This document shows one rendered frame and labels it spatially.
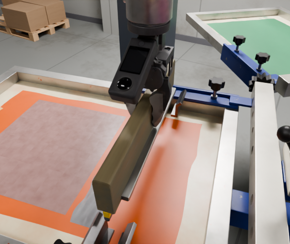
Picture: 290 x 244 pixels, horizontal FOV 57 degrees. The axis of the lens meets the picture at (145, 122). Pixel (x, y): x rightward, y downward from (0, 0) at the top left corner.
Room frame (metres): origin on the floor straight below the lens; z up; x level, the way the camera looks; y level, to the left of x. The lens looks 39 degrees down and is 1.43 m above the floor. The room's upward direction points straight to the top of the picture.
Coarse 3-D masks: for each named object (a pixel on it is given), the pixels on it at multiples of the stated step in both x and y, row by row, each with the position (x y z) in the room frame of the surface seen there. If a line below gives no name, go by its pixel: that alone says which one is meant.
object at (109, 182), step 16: (144, 96) 0.45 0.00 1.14; (144, 112) 0.40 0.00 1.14; (128, 128) 0.35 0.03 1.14; (144, 128) 0.38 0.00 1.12; (128, 144) 0.31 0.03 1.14; (144, 144) 0.38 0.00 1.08; (112, 160) 0.28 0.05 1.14; (128, 160) 0.30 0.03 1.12; (96, 176) 0.25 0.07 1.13; (112, 176) 0.25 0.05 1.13; (128, 176) 0.29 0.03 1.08; (96, 192) 0.24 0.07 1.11; (112, 192) 0.24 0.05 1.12; (112, 208) 0.23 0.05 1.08
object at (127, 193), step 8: (168, 104) 0.52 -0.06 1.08; (152, 128) 0.43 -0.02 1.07; (152, 136) 0.40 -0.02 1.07; (152, 144) 0.39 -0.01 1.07; (144, 152) 0.36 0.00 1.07; (144, 160) 0.34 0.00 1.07; (136, 168) 0.32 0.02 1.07; (136, 176) 0.30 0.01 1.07; (128, 184) 0.28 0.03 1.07; (128, 192) 0.27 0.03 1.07; (128, 200) 0.26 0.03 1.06
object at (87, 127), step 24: (24, 96) 0.73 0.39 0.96; (48, 96) 0.73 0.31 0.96; (0, 120) 0.61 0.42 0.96; (24, 120) 0.61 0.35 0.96; (48, 120) 0.61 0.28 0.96; (72, 120) 0.61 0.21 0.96; (96, 120) 0.61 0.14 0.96; (120, 120) 0.61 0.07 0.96; (168, 120) 0.61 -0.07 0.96; (72, 144) 0.51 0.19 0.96; (96, 144) 0.51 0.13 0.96; (168, 144) 0.51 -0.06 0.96; (192, 144) 0.51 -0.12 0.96; (168, 168) 0.42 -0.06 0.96
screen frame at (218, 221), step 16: (0, 80) 0.78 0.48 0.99; (16, 80) 0.83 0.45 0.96; (32, 80) 0.82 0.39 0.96; (48, 80) 0.80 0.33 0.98; (64, 80) 0.78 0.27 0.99; (80, 80) 0.78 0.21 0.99; (96, 80) 0.78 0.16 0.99; (208, 112) 0.63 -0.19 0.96; (224, 112) 0.60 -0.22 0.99; (224, 128) 0.53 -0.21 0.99; (224, 144) 0.47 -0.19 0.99; (224, 160) 0.42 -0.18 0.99; (224, 176) 0.37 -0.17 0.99; (224, 192) 0.33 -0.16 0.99; (224, 208) 0.29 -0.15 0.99; (208, 224) 0.26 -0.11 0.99; (224, 224) 0.26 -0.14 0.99; (0, 240) 0.23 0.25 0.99; (16, 240) 0.23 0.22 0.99; (208, 240) 0.23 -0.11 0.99; (224, 240) 0.23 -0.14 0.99
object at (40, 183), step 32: (0, 160) 0.45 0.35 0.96; (32, 160) 0.45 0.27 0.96; (64, 160) 0.45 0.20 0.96; (96, 160) 0.45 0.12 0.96; (0, 192) 0.36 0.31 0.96; (32, 192) 0.36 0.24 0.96; (64, 192) 0.36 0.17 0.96; (160, 192) 0.36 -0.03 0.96; (64, 224) 0.28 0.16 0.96; (160, 224) 0.28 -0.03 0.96
